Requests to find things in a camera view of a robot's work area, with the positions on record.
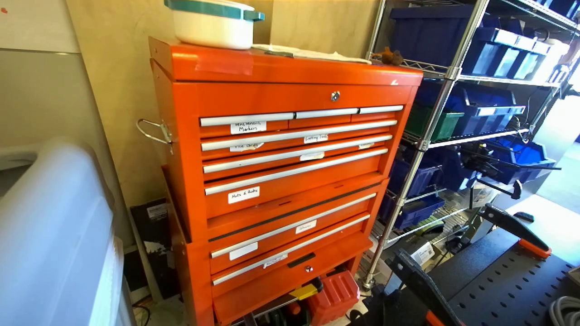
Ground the red plastic case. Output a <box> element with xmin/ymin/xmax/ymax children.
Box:
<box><xmin>308</xmin><ymin>270</ymin><xmax>361</xmax><ymax>326</ymax></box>

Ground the blue bin right lower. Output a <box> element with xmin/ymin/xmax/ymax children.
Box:
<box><xmin>488</xmin><ymin>138</ymin><xmax>557</xmax><ymax>183</ymax></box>

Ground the orange lower tool cabinet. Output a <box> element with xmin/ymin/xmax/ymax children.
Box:
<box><xmin>169</xmin><ymin>170</ymin><xmax>386</xmax><ymax>326</ymax></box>

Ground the white pot with green rim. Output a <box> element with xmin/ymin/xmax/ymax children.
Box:
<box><xmin>163</xmin><ymin>0</ymin><xmax>265</xmax><ymax>49</ymax></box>

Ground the blue bin top shelf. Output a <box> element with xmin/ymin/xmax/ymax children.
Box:
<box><xmin>462</xmin><ymin>27</ymin><xmax>551</xmax><ymax>80</ymax></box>

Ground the white plastic bin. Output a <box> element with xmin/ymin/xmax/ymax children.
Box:
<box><xmin>0</xmin><ymin>139</ymin><xmax>132</xmax><ymax>326</ymax></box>

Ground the black perforated work bench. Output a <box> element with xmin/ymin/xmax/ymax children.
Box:
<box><xmin>386</xmin><ymin>205</ymin><xmax>580</xmax><ymax>326</ymax></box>

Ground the blue bin shelf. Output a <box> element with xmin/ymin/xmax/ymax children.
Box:
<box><xmin>446</xmin><ymin>87</ymin><xmax>526</xmax><ymax>138</ymax></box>
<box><xmin>462</xmin><ymin>27</ymin><xmax>551</xmax><ymax>80</ymax></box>
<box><xmin>379</xmin><ymin>196</ymin><xmax>444</xmax><ymax>230</ymax></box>

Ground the chrome wire shelving rack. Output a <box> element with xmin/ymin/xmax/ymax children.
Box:
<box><xmin>361</xmin><ymin>0</ymin><xmax>580</xmax><ymax>290</ymax></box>

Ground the white cloth on chest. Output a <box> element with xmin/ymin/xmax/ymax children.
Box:
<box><xmin>252</xmin><ymin>43</ymin><xmax>372</xmax><ymax>65</ymax></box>

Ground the green storage bin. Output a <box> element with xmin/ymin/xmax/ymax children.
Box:
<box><xmin>406</xmin><ymin>105</ymin><xmax>462</xmax><ymax>141</ymax></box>

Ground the blue bin bottom shelf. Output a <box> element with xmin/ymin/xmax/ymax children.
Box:
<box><xmin>379</xmin><ymin>196</ymin><xmax>444</xmax><ymax>230</ymax></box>

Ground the blue bin middle shelf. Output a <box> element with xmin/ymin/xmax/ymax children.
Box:
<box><xmin>446</xmin><ymin>87</ymin><xmax>526</xmax><ymax>138</ymax></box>

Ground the orange upper tool chest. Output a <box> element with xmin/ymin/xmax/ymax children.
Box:
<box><xmin>149</xmin><ymin>38</ymin><xmax>422</xmax><ymax>246</ymax></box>

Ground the blue bin lower left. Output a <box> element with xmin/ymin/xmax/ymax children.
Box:
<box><xmin>388</xmin><ymin>148</ymin><xmax>477</xmax><ymax>197</ymax></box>

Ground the dark blue storage tote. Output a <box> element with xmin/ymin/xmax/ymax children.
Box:
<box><xmin>390</xmin><ymin>5</ymin><xmax>473</xmax><ymax>65</ymax></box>

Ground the chrome side handle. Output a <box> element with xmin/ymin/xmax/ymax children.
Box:
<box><xmin>136</xmin><ymin>118</ymin><xmax>172</xmax><ymax>145</ymax></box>

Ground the black box on floor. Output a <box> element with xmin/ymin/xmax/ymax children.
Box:
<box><xmin>131</xmin><ymin>199</ymin><xmax>180</xmax><ymax>299</ymax></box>

